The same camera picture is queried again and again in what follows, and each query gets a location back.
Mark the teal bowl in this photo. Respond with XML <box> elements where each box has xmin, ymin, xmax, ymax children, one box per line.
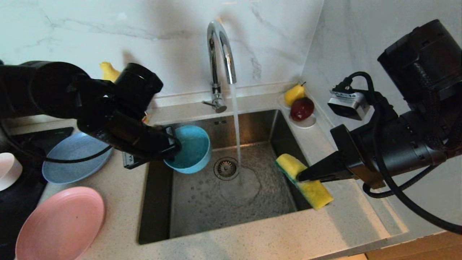
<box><xmin>163</xmin><ymin>125</ymin><xmax>213</xmax><ymax>174</ymax></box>

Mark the yellow green sponge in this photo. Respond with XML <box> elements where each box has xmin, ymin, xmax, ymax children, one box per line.
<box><xmin>275</xmin><ymin>153</ymin><xmax>334</xmax><ymax>211</ymax></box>

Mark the orange dish soap bottle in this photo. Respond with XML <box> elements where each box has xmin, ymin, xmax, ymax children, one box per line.
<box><xmin>100</xmin><ymin>61</ymin><xmax>149</xmax><ymax>125</ymax></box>

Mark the chrome gooseneck faucet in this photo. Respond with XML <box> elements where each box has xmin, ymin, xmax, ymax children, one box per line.
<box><xmin>202</xmin><ymin>20</ymin><xmax>237</xmax><ymax>113</ymax></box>

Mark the pale pink bowl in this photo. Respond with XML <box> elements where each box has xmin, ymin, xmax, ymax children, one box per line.
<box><xmin>0</xmin><ymin>152</ymin><xmax>23</xmax><ymax>192</ymax></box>

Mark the stainless steel sink basin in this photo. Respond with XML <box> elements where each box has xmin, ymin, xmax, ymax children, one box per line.
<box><xmin>137</xmin><ymin>109</ymin><xmax>330</xmax><ymax>245</ymax></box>

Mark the small white dish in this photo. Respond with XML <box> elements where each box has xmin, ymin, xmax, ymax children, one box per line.
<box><xmin>277</xmin><ymin>93</ymin><xmax>317</xmax><ymax>129</ymax></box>

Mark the round metal drain strainer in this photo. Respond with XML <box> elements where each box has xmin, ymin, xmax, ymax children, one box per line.
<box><xmin>213</xmin><ymin>157</ymin><xmax>240</xmax><ymax>181</ymax></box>

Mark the dark red apple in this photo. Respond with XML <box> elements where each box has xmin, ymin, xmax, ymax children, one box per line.
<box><xmin>290</xmin><ymin>96</ymin><xmax>315</xmax><ymax>122</ymax></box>

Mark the blue grey plate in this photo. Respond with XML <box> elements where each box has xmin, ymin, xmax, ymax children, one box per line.
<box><xmin>42</xmin><ymin>131</ymin><xmax>114</xmax><ymax>185</ymax></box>

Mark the yellow pear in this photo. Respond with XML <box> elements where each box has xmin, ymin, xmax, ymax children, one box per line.
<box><xmin>284</xmin><ymin>82</ymin><xmax>306</xmax><ymax>107</ymax></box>

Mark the pink plate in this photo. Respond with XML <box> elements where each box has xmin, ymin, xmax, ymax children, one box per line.
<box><xmin>15</xmin><ymin>186</ymin><xmax>106</xmax><ymax>260</ymax></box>

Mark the black induction cooktop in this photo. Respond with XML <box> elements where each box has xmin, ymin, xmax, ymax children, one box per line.
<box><xmin>0</xmin><ymin>126</ymin><xmax>74</xmax><ymax>260</ymax></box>

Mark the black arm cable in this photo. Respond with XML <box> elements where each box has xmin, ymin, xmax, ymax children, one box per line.
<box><xmin>332</xmin><ymin>71</ymin><xmax>462</xmax><ymax>234</ymax></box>
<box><xmin>0</xmin><ymin>125</ymin><xmax>113</xmax><ymax>165</ymax></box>

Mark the black braided cable sleeve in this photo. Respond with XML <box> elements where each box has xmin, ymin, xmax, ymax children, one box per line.
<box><xmin>363</xmin><ymin>164</ymin><xmax>445</xmax><ymax>199</ymax></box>

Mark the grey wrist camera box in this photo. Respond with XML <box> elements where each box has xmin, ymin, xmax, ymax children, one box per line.
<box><xmin>327</xmin><ymin>90</ymin><xmax>371</xmax><ymax>121</ymax></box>

